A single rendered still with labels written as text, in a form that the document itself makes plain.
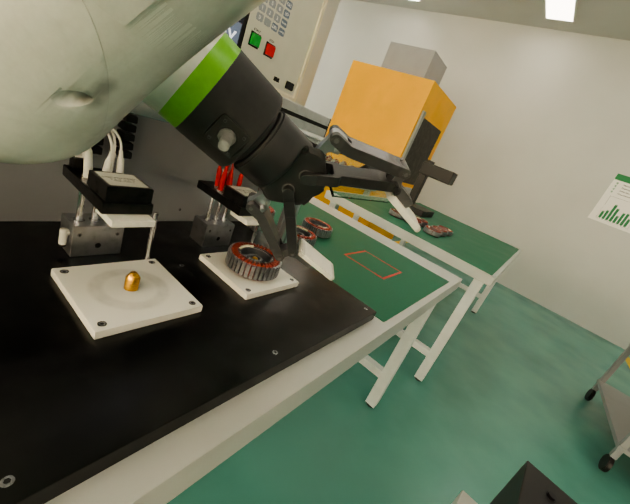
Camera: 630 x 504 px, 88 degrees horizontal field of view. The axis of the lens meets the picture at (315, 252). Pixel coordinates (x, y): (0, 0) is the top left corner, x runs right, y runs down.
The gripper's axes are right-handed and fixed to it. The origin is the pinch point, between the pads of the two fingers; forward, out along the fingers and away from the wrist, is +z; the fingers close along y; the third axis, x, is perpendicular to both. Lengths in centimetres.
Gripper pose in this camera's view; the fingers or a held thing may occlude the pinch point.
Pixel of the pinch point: (366, 245)
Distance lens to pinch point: 44.7
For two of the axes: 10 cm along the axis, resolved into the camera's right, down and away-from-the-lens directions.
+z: 6.5, 5.4, 5.4
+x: -0.3, -6.9, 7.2
